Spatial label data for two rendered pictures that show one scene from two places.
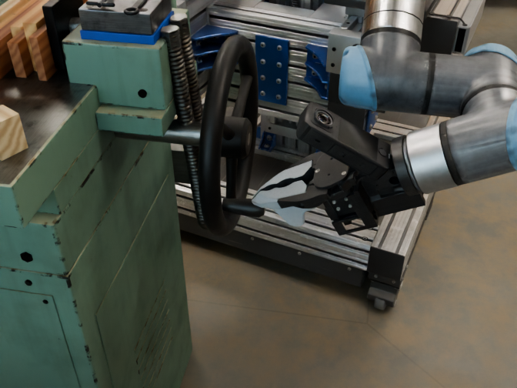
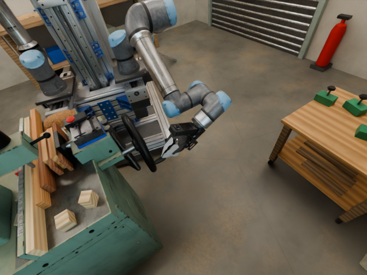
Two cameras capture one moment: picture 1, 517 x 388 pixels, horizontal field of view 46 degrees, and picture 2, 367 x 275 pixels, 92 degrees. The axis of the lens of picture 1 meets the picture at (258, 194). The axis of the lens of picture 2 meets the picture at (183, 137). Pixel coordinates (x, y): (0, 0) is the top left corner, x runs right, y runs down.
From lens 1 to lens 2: 30 cm
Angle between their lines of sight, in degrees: 28
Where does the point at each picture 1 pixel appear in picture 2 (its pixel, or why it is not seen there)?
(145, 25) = (100, 132)
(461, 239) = (176, 121)
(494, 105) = (212, 99)
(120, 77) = (100, 151)
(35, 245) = not seen: hidden behind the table
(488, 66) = (200, 89)
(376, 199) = (194, 136)
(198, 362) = (143, 198)
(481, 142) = (216, 110)
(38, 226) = not seen: hidden behind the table
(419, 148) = (202, 119)
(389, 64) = (178, 101)
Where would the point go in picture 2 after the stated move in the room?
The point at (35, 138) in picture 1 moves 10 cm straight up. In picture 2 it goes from (97, 191) to (80, 175)
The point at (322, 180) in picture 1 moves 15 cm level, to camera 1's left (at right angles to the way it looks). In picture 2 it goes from (181, 141) to (152, 165)
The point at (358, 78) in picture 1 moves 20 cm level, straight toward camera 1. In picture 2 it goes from (173, 109) to (205, 141)
